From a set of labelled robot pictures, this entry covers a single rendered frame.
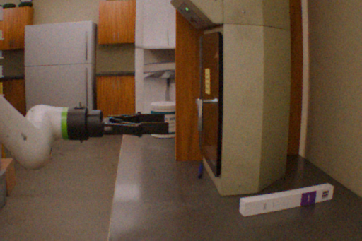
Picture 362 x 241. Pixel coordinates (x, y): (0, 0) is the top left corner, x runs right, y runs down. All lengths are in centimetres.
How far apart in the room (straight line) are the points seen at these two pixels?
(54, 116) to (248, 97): 52
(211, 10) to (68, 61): 506
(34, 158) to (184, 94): 65
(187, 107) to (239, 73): 41
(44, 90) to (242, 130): 522
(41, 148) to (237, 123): 52
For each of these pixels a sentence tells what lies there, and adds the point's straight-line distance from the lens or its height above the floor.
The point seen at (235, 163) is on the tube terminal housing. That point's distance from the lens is 107.
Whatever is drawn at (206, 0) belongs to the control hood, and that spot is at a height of 147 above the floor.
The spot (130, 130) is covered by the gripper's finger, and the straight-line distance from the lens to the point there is 98.
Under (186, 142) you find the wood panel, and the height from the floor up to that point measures 101.
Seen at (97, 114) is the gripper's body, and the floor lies 117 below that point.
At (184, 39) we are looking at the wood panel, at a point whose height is 138.
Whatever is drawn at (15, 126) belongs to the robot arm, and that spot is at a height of 117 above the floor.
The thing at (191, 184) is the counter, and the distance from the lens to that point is 118.
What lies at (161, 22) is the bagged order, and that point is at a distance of 239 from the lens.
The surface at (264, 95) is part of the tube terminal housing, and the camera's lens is 106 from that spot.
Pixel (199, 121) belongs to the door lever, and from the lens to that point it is 107.
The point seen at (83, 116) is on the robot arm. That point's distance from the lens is 104.
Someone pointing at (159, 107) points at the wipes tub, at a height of 108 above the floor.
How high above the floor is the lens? 134
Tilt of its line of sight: 8 degrees down
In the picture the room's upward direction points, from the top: straight up
